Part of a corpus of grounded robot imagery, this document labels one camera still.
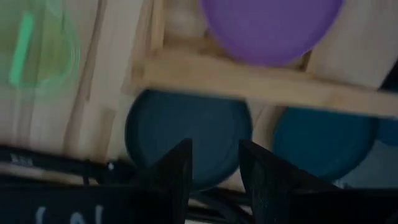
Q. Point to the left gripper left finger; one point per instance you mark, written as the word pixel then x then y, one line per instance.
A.
pixel 174 186

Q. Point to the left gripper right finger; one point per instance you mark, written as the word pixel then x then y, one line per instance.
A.
pixel 267 186

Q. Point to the dark grey plate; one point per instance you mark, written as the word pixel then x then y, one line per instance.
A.
pixel 186 124

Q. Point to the teal plate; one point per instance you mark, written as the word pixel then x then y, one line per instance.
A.
pixel 323 143

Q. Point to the purple plastic plate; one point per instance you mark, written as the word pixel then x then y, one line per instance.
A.
pixel 270 28

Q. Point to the green translucent bowl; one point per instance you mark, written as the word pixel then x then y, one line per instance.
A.
pixel 40 53

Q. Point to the wooden bamboo plate shelf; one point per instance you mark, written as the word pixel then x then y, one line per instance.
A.
pixel 248 84

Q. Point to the black aluminium table frame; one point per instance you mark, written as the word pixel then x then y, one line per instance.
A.
pixel 46 157

